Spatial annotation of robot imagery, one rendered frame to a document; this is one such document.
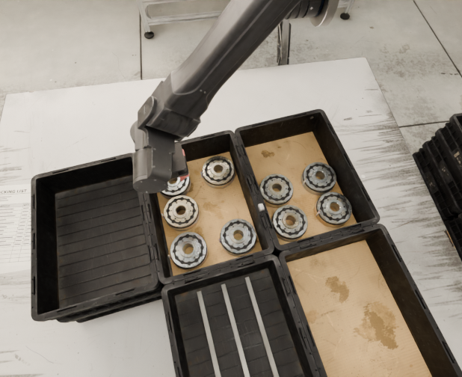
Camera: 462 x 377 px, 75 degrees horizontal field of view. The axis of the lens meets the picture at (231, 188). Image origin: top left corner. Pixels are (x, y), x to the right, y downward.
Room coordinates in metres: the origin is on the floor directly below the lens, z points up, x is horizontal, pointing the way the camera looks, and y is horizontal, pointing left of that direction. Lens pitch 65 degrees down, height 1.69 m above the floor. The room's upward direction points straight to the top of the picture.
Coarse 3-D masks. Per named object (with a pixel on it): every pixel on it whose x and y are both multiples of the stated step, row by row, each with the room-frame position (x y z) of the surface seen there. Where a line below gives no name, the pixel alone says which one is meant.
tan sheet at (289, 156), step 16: (272, 144) 0.57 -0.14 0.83; (288, 144) 0.57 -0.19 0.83; (304, 144) 0.57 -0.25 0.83; (256, 160) 0.51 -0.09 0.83; (272, 160) 0.51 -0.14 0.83; (288, 160) 0.51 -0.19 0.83; (304, 160) 0.51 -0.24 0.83; (320, 160) 0.51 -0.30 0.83; (256, 176) 0.45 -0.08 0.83; (288, 176) 0.45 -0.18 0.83; (304, 192) 0.39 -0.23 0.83; (272, 208) 0.34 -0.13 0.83; (304, 208) 0.34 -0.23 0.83; (320, 224) 0.29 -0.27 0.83
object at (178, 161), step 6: (180, 144) 0.35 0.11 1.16; (180, 150) 0.34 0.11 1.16; (132, 156) 0.32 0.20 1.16; (174, 156) 0.32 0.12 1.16; (180, 156) 0.32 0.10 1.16; (174, 162) 0.31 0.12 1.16; (180, 162) 0.31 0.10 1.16; (174, 168) 0.30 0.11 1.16; (180, 168) 0.30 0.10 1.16; (186, 168) 0.30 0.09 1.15
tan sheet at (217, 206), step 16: (192, 176) 0.45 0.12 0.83; (192, 192) 0.39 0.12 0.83; (208, 192) 0.39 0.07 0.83; (224, 192) 0.39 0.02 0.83; (240, 192) 0.39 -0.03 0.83; (160, 208) 0.34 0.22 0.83; (208, 208) 0.34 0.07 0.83; (224, 208) 0.34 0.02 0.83; (240, 208) 0.34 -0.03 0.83; (208, 224) 0.29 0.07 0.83; (208, 240) 0.24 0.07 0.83; (256, 240) 0.24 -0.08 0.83; (208, 256) 0.19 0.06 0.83; (224, 256) 0.19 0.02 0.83; (240, 256) 0.19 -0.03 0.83; (176, 272) 0.15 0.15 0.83
